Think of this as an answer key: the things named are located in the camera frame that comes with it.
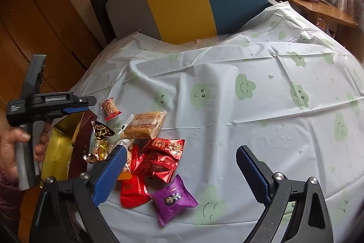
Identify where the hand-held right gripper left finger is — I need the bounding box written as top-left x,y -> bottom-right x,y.
28,144 -> 128,243

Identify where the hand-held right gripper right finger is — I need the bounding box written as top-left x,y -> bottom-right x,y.
235,145 -> 334,243

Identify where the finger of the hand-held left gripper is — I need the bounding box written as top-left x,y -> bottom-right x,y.
70,95 -> 97,108
47,106 -> 89,122

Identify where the clear peanut packet yellow edge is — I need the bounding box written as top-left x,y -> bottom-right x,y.
109,138 -> 140,181

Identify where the small red white candy packet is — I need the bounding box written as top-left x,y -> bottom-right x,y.
102,99 -> 122,121

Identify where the plain red snack packet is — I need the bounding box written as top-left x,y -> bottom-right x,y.
119,173 -> 152,209

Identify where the black gold snack packet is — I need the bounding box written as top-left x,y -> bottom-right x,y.
82,120 -> 116,164

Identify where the brown gift box gold inside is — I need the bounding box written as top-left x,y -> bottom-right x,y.
40,111 -> 99,184

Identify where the shiny dark red snack packet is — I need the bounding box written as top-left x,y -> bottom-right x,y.
131,145 -> 180,184

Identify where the clear meat floss cake packet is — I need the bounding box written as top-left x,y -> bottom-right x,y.
116,110 -> 167,139

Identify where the red gold patterned snack packet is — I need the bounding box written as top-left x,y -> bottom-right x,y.
144,138 -> 185,161

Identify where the purple snack packet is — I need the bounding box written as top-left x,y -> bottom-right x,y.
150,174 -> 199,227

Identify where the person's left forearm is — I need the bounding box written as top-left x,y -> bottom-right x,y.
0,166 -> 26,235

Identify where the person's left hand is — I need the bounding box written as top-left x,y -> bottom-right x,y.
0,128 -> 49,175

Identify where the white sheet green cloud print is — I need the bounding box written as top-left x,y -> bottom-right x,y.
70,0 -> 364,243

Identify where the wooden wardrobe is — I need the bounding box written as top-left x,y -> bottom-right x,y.
0,0 -> 104,118

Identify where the wooden nightstand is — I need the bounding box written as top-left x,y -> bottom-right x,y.
274,0 -> 359,41

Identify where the dark bed frame post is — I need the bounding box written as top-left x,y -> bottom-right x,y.
90,0 -> 115,44

